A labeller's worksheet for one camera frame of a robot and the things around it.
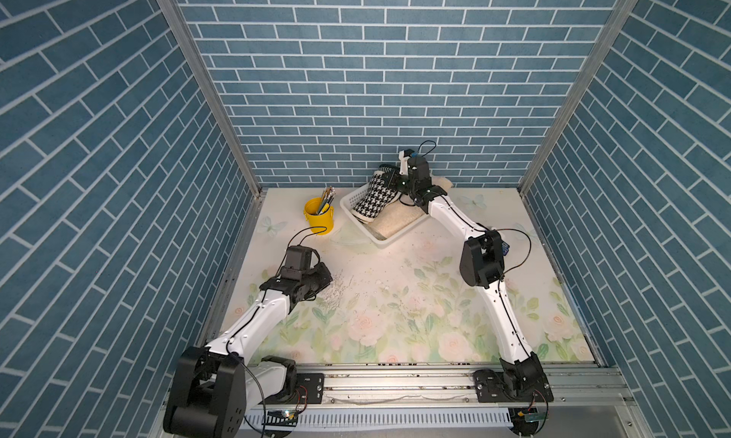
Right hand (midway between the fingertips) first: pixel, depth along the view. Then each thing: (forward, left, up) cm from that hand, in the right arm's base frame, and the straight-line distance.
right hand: (383, 171), depth 99 cm
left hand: (-35, +11, -12) cm, 39 cm away
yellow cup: (-13, +22, -15) cm, 30 cm away
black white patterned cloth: (-6, +1, -5) cm, 8 cm away
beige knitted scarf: (-10, -7, -11) cm, 17 cm away
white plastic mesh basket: (-2, +10, -12) cm, 16 cm away
